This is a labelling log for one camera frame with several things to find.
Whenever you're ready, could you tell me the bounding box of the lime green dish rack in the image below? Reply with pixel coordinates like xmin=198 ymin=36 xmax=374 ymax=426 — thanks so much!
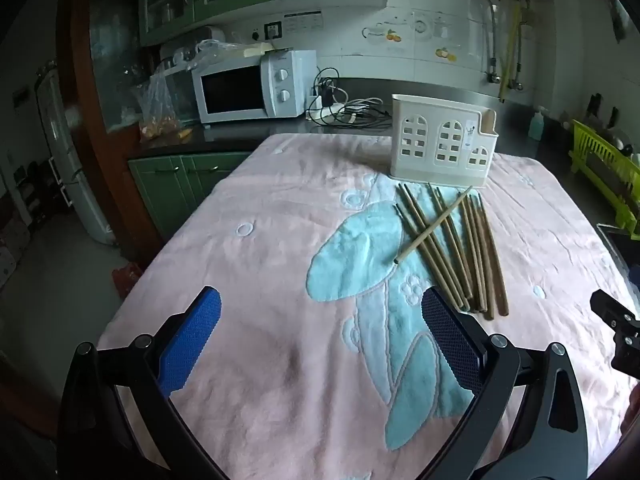
xmin=569 ymin=119 xmax=640 ymax=241

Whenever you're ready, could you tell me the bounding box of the pink printed towel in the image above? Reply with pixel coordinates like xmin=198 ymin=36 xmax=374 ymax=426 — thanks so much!
xmin=97 ymin=132 xmax=633 ymax=480

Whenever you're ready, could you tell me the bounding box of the white wall label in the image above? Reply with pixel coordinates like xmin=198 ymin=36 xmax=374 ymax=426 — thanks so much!
xmin=284 ymin=9 xmax=326 ymax=37

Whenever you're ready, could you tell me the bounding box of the steel sink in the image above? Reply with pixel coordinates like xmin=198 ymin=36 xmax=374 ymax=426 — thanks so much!
xmin=596 ymin=222 xmax=633 ymax=266

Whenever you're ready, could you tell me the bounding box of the bunch of wooden chopsticks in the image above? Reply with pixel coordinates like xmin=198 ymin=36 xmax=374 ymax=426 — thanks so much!
xmin=393 ymin=183 xmax=510 ymax=320

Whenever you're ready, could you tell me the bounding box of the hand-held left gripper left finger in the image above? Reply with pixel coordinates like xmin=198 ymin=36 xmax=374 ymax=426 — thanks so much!
xmin=56 ymin=286 xmax=223 ymax=480

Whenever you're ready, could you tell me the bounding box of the crumpled clear plastic bag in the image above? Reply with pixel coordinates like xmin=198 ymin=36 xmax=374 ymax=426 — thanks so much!
xmin=186 ymin=39 xmax=251 ymax=72

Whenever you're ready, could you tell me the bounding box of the white power strip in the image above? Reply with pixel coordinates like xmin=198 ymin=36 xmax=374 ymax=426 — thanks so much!
xmin=306 ymin=101 xmax=347 ymax=122

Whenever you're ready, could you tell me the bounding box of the red item on floor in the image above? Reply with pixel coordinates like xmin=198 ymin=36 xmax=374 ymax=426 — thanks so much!
xmin=111 ymin=261 xmax=145 ymax=302

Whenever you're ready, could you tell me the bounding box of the grey metal pipe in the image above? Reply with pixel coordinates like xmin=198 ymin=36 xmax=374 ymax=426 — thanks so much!
xmin=515 ymin=0 xmax=532 ymax=92

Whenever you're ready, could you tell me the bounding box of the white kitchen appliance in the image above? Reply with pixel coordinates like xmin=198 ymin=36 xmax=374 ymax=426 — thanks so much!
xmin=159 ymin=44 xmax=197 ymax=80

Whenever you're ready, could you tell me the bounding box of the hanging metal wok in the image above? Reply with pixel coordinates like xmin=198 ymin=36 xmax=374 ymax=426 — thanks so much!
xmin=605 ymin=0 xmax=630 ymax=45

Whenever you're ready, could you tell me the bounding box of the silver refrigerator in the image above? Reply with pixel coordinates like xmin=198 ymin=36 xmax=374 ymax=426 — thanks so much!
xmin=35 ymin=62 xmax=117 ymax=247

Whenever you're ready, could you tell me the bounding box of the grey metal hose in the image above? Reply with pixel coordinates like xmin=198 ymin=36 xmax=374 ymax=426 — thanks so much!
xmin=487 ymin=2 xmax=502 ymax=84

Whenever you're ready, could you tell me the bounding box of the white plastic chopstick holder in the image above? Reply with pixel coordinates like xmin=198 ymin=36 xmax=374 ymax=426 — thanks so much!
xmin=390 ymin=94 xmax=499 ymax=189

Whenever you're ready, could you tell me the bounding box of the white microwave oven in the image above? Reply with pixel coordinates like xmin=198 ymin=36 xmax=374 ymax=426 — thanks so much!
xmin=191 ymin=50 xmax=319 ymax=126

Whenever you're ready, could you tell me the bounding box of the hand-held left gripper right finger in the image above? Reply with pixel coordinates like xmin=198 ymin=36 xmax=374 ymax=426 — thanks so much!
xmin=421 ymin=286 xmax=590 ymax=480

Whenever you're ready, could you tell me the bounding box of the blue soap bottle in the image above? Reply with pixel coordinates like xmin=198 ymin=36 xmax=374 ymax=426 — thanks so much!
xmin=528 ymin=106 xmax=547 ymax=142

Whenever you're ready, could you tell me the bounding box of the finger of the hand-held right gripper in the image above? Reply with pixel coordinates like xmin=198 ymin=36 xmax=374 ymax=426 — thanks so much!
xmin=590 ymin=289 xmax=640 ymax=335

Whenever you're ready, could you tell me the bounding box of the green base cabinet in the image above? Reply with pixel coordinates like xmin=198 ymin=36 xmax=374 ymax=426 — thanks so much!
xmin=127 ymin=152 xmax=253 ymax=241

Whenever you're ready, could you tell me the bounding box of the yellow gas hose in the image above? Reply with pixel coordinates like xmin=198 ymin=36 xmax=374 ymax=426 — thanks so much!
xmin=499 ymin=0 xmax=523 ymax=103

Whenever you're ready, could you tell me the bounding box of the brown framed glass door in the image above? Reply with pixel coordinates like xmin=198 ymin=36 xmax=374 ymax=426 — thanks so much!
xmin=56 ymin=0 xmax=168 ymax=273

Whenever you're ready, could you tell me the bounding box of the clear plastic bag with food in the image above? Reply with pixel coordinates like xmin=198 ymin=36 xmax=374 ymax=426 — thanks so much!
xmin=131 ymin=67 xmax=193 ymax=143

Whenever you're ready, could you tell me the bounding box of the bundle of grey cables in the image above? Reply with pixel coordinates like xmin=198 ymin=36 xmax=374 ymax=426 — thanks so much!
xmin=340 ymin=96 xmax=394 ymax=127

